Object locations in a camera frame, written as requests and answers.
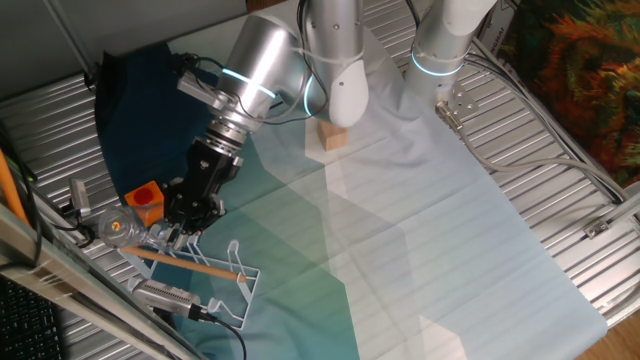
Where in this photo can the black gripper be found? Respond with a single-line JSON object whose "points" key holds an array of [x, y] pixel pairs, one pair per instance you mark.
{"points": [[212, 170]]}

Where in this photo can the clear glass mug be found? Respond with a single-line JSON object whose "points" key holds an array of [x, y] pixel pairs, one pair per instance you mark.
{"points": [[117, 227]]}

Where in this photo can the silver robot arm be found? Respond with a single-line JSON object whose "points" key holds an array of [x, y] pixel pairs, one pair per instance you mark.
{"points": [[330, 50]]}

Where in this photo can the wooden rack rod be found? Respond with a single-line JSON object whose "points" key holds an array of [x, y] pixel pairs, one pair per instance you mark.
{"points": [[190, 265]]}

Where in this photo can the orange emergency stop button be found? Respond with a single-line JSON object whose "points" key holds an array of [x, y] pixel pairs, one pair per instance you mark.
{"points": [[155, 212]]}

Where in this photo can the wooden cube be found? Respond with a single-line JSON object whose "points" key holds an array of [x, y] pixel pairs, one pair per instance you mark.
{"points": [[335, 140]]}

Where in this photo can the orange pole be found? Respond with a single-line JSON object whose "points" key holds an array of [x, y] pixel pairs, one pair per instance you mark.
{"points": [[10, 190]]}

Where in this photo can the black keyboard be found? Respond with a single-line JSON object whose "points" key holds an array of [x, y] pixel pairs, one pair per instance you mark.
{"points": [[25, 325]]}

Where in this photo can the blue green white tablecloth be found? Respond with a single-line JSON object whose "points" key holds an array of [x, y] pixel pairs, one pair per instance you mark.
{"points": [[400, 225]]}

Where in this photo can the metal base mounting plate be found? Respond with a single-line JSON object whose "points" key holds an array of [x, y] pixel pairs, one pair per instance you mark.
{"points": [[462, 100]]}

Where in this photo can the cardboard box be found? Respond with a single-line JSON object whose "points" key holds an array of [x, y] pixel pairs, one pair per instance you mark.
{"points": [[500, 25]]}

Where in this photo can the colourful patterned cloth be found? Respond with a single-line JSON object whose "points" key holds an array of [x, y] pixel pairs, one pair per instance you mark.
{"points": [[575, 75]]}

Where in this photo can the silver finned camera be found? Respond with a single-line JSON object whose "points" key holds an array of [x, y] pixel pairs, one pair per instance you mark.
{"points": [[165, 297]]}

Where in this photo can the aluminium frame bar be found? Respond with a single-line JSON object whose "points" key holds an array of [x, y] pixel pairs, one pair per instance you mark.
{"points": [[50, 270]]}

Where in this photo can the small metal bracket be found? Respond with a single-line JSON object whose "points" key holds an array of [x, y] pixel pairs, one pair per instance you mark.
{"points": [[596, 229]]}

